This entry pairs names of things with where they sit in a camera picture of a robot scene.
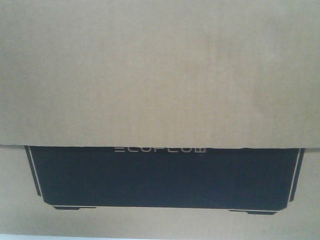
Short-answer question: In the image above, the brown EcoFlow cardboard box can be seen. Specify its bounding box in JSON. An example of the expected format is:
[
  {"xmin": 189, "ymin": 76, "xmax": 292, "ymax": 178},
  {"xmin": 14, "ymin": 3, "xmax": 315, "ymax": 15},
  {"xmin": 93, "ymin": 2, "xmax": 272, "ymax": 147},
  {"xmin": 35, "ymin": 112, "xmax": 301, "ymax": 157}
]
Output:
[{"xmin": 0, "ymin": 0, "xmax": 320, "ymax": 240}]

